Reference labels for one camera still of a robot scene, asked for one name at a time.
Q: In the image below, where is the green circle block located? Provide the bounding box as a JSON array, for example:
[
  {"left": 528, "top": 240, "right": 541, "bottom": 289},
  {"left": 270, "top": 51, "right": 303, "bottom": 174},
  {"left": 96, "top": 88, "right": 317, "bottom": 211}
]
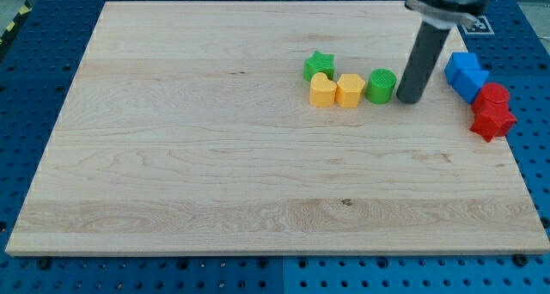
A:
[{"left": 365, "top": 69, "right": 397, "bottom": 104}]

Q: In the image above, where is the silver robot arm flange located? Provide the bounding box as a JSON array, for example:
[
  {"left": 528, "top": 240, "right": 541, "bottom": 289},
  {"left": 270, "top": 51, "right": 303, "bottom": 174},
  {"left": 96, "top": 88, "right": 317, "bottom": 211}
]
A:
[{"left": 405, "top": 0, "right": 490, "bottom": 29}]

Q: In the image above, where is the yellow hexagon block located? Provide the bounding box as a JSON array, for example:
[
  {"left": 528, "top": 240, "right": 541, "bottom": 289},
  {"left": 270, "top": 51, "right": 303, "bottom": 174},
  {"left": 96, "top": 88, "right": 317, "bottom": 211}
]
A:
[{"left": 335, "top": 73, "right": 366, "bottom": 108}]

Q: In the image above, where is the red circle block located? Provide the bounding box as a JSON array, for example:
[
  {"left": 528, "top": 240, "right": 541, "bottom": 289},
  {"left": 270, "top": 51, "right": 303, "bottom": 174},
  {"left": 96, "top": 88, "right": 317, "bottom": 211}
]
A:
[{"left": 471, "top": 83, "right": 510, "bottom": 113}]

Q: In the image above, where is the yellow heart block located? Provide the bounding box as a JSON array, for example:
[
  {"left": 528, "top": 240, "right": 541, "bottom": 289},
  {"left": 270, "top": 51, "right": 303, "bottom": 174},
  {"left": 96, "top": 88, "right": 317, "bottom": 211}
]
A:
[{"left": 309, "top": 72, "right": 337, "bottom": 107}]

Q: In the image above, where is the wooden board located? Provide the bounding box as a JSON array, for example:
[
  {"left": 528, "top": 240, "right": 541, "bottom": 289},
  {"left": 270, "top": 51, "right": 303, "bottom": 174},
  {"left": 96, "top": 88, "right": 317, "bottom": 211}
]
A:
[{"left": 6, "top": 2, "right": 549, "bottom": 256}]

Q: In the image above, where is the green star block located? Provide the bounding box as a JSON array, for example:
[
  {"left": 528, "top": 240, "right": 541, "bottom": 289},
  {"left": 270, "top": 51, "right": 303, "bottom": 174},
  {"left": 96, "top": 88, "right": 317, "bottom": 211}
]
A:
[{"left": 302, "top": 51, "right": 335, "bottom": 82}]

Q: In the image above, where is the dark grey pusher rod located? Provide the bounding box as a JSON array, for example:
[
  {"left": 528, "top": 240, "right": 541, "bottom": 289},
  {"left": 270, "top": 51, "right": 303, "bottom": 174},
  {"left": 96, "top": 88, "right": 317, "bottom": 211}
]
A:
[{"left": 396, "top": 21, "right": 450, "bottom": 104}]

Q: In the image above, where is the blue cube block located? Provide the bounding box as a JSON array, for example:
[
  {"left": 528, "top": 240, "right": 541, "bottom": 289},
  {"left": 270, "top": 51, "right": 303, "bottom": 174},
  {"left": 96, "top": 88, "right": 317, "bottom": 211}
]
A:
[{"left": 444, "top": 52, "right": 480, "bottom": 85}]

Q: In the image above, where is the blue pentagon block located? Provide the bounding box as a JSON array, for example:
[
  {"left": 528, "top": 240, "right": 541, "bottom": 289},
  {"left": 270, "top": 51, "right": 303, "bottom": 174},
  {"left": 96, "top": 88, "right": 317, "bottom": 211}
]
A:
[{"left": 452, "top": 69, "right": 490, "bottom": 104}]

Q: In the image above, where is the red star block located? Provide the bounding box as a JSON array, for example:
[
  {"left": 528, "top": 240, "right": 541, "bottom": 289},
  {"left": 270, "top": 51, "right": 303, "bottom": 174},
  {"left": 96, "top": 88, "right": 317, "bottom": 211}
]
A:
[{"left": 469, "top": 105, "right": 517, "bottom": 143}]

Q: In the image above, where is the fiducial marker tag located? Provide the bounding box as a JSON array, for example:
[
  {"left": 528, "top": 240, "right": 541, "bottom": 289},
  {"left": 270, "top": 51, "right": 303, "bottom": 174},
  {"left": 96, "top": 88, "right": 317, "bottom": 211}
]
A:
[{"left": 461, "top": 15, "right": 494, "bottom": 35}]

